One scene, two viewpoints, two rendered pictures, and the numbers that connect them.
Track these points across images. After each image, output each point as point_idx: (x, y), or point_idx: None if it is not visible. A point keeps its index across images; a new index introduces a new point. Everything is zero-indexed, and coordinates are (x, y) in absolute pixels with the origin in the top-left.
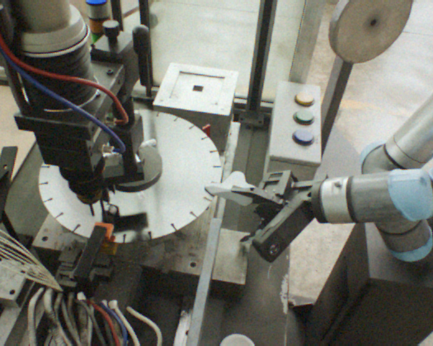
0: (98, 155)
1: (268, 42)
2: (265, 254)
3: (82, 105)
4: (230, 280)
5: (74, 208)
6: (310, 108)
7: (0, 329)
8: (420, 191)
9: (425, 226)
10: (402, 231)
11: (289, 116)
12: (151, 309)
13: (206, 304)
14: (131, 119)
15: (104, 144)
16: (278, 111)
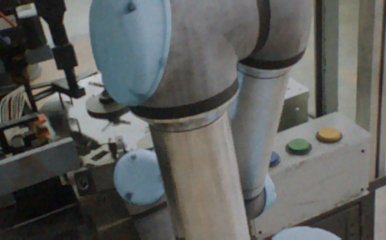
0: (3, 42)
1: (323, 61)
2: (76, 183)
3: None
4: (95, 222)
5: (55, 107)
6: (321, 144)
7: None
8: (122, 162)
9: (161, 232)
10: (129, 212)
11: (288, 140)
12: (62, 217)
13: (10, 179)
14: (57, 41)
15: (7, 37)
16: (286, 132)
